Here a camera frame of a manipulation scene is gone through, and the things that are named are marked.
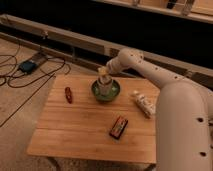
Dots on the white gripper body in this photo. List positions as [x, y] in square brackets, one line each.
[113, 66]

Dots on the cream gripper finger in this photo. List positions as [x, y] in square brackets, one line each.
[102, 71]
[105, 84]

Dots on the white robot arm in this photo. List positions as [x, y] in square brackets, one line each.
[183, 110]

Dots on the red small toy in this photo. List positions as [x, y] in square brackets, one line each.
[68, 94]

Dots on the black orange candy bar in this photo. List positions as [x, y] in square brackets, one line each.
[118, 127]

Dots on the wooden table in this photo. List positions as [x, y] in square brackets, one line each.
[81, 129]

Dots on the blue power adapter box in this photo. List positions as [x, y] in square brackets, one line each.
[27, 67]

